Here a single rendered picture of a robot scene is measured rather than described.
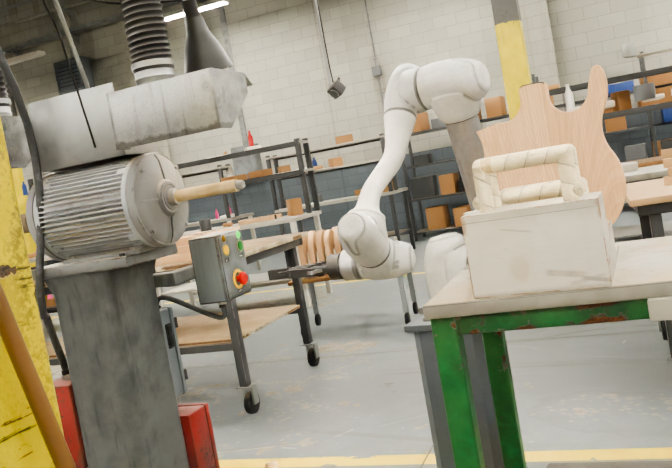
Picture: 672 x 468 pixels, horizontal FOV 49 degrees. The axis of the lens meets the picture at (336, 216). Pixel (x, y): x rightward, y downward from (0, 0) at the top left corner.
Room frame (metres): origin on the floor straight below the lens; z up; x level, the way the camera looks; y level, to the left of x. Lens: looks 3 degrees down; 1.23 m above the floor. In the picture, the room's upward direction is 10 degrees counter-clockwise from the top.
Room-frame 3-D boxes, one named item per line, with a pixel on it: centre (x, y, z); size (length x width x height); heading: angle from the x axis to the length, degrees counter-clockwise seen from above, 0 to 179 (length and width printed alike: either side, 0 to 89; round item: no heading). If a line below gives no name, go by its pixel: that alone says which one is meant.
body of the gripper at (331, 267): (2.13, 0.05, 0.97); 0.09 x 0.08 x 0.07; 68
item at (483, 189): (1.52, -0.31, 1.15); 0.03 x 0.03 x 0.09
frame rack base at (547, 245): (1.53, -0.40, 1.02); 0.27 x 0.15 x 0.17; 68
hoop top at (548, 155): (1.49, -0.38, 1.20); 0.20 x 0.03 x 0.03; 67
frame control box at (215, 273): (2.25, 0.45, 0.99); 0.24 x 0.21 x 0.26; 69
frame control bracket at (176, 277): (2.20, 0.47, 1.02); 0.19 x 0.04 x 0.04; 159
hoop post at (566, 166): (1.45, -0.46, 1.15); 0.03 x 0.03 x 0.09
